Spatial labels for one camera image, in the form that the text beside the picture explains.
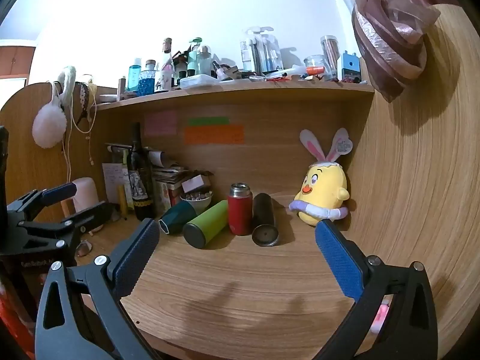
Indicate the stack of books and papers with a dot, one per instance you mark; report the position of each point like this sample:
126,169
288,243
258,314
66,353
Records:
176,174

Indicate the printed tin box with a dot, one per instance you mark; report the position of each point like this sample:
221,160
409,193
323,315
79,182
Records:
165,195

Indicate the white fluffy earmuffs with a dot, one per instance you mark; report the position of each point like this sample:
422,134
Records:
48,123

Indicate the white round bottle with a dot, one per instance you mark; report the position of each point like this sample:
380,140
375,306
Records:
204,60

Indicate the clear pen packages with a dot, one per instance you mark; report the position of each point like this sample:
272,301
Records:
260,52

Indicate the rolled paper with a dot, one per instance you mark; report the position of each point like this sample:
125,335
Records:
157,157

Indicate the yellow tube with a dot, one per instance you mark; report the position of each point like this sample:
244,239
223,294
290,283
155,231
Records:
122,202

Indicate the orange sticky note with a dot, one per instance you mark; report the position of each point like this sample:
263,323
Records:
213,134

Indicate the tall glass jar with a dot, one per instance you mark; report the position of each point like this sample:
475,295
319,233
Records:
330,54

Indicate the dark teal cup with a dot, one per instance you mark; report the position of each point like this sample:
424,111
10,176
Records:
178,217

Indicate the red cup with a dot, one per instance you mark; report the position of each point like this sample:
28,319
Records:
240,213

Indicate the green sticky note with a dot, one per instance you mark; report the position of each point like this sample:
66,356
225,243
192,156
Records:
208,121

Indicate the pink sticky note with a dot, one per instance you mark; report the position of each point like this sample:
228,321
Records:
160,123

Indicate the dark wine bottle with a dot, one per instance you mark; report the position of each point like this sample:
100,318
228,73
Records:
140,191

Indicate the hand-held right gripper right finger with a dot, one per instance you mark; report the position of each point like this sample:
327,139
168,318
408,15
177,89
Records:
339,260

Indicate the white plastic box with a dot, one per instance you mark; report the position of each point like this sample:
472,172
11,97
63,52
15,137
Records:
198,81

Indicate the wooden wall cabinet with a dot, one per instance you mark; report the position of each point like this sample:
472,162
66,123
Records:
15,60

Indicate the wooden shelf board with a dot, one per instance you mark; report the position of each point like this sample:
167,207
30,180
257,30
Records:
232,92

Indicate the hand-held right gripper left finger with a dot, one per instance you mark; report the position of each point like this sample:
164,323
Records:
137,258

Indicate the corked glass bottle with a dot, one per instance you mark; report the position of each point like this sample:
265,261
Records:
165,67

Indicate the blue pencil sharpener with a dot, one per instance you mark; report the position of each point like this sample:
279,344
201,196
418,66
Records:
348,67

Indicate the green cup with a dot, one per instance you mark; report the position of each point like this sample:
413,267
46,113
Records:
206,227

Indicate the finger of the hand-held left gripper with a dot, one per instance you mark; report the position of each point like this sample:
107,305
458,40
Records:
92,213
60,190

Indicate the black cup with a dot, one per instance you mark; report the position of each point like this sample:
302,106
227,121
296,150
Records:
263,213

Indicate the green pump bottle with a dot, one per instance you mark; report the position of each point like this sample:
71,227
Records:
193,60

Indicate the pink plastic container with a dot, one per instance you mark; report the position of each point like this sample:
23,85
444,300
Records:
87,195

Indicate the yellow chick plush toy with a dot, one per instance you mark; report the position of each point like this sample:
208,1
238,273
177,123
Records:
318,191

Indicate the short glass jar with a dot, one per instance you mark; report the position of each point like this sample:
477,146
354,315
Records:
315,63

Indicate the blue liquid bottle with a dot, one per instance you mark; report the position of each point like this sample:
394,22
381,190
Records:
134,77

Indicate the white note paper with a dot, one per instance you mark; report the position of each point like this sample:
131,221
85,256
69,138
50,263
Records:
112,180

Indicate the patterned headband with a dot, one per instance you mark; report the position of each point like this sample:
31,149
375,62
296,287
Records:
83,97

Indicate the bowl of wrapped candies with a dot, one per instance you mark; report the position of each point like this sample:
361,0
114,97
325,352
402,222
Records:
195,200

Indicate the bottle of blue beads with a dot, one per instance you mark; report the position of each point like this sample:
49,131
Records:
146,82

